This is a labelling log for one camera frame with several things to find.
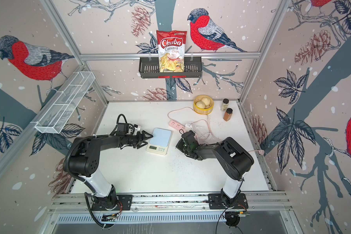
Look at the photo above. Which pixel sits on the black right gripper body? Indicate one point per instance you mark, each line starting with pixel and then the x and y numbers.
pixel 181 146

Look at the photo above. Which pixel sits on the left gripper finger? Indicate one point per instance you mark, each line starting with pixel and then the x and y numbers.
pixel 144 135
pixel 141 142

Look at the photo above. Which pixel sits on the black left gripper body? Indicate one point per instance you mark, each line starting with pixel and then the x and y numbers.
pixel 133 140

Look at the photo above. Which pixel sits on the cream blue electronic scale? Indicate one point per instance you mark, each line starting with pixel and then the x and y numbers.
pixel 160 141

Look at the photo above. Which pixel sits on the white USB charger adapter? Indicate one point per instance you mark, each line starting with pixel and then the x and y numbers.
pixel 189 127

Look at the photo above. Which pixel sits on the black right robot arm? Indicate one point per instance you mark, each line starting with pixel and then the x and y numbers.
pixel 234 160

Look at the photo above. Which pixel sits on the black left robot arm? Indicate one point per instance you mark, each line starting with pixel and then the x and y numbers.
pixel 82 163

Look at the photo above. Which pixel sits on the pink power strip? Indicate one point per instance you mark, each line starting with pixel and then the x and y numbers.
pixel 177 126

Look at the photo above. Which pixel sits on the left bun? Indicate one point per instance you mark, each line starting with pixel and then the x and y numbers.
pixel 200 105

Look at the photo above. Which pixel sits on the bun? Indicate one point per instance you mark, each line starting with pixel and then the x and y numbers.
pixel 206 101
pixel 200 105

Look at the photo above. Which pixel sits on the yellow bowl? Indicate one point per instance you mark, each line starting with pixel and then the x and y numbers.
pixel 205 111

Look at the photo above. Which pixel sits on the right bun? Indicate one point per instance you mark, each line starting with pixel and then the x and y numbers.
pixel 206 101

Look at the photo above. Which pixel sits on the brown spice jar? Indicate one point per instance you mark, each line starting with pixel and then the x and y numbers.
pixel 228 114

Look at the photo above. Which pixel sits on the clear spice jar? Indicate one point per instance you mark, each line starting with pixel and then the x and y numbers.
pixel 224 105

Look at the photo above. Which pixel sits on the Chuba cassava chips bag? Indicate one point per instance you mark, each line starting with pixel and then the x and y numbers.
pixel 171 50

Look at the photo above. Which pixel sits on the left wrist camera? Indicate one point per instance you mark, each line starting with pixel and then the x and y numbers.
pixel 133 129

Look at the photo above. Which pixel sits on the black wall basket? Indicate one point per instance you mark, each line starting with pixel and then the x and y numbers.
pixel 188 67

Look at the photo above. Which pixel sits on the white wire mesh shelf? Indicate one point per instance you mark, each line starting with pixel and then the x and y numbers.
pixel 67 100

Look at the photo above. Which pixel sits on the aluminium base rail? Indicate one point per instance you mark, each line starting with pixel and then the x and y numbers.
pixel 166 207

